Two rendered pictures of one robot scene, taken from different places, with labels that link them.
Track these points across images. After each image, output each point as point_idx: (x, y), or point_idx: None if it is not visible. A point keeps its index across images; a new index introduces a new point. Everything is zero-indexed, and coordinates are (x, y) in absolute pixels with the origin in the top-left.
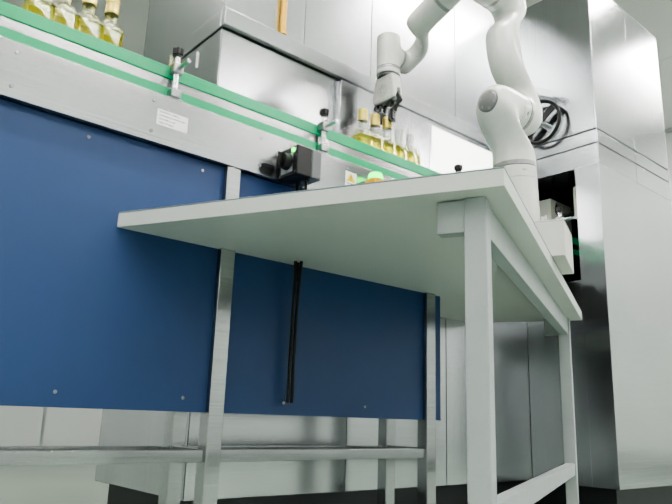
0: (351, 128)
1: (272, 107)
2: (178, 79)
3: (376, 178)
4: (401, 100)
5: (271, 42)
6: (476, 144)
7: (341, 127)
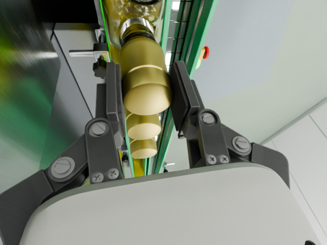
0: (9, 136)
1: (169, 146)
2: (164, 159)
3: (199, 66)
4: (269, 151)
5: None
6: None
7: (39, 146)
